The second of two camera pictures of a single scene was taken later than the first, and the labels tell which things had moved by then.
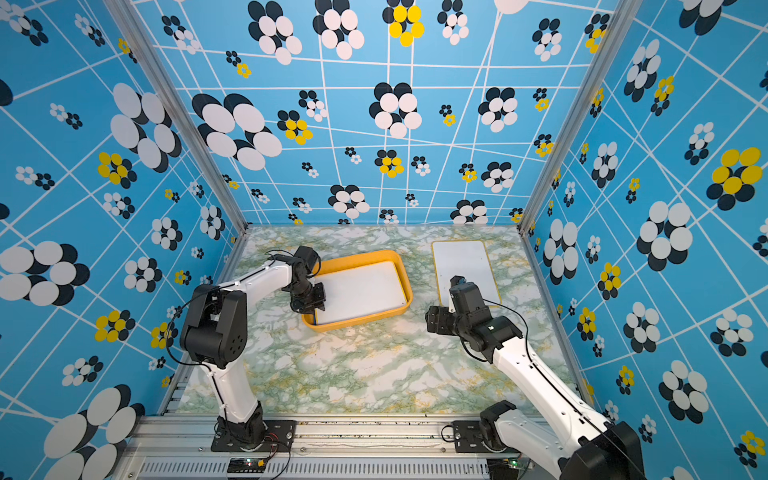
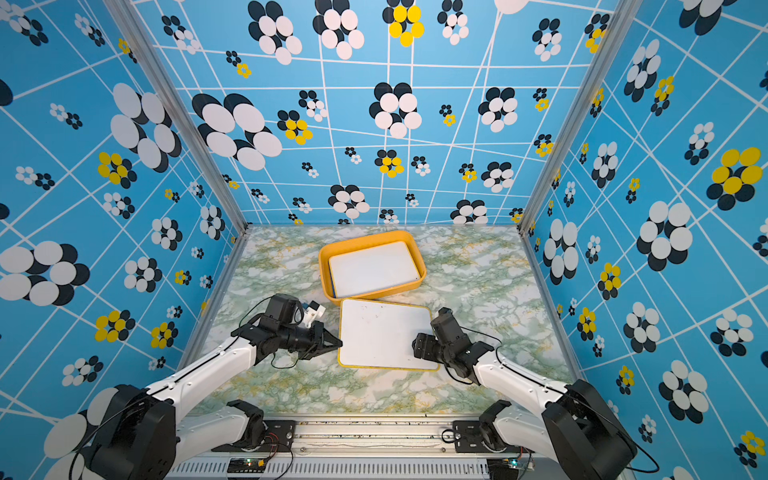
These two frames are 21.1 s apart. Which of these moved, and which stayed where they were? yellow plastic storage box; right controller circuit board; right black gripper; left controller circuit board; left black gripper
Moved: yellow plastic storage box; right black gripper; left black gripper
Stayed: left controller circuit board; right controller circuit board
